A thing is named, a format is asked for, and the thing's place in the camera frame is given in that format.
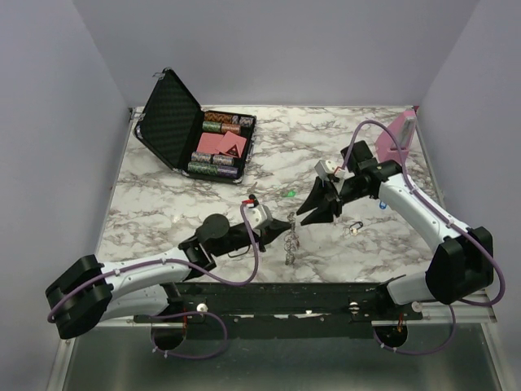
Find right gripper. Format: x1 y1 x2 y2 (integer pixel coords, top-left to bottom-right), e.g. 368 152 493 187
296 174 370 226

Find metal disc keyring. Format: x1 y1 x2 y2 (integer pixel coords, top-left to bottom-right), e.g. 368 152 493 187
284 212 300 266

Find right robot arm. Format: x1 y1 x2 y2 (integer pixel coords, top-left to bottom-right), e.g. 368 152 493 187
297 141 494 319

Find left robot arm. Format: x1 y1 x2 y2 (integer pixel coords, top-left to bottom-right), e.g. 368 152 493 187
45 208 291 340

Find key with green tag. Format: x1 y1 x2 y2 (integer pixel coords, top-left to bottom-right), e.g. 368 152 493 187
282 190 296 198

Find red card with black triangle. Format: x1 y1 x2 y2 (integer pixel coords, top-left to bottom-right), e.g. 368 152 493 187
216 132 247 158

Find black poker chip case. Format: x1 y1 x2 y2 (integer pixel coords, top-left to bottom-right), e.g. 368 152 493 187
134 68 256 184

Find red playing card deck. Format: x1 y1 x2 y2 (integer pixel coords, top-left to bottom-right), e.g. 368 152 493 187
196 132 224 155

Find pink holder block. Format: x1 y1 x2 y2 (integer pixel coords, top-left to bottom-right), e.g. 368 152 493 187
375 109 417 164

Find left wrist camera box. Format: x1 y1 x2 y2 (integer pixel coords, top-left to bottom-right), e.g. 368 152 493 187
246 204 273 230

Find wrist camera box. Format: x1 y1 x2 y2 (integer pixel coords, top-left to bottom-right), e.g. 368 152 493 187
314 160 345 183
246 204 273 230

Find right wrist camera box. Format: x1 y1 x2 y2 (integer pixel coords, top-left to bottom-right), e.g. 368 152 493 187
314 160 345 183

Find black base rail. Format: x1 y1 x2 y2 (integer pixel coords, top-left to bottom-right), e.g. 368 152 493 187
134 282 422 345

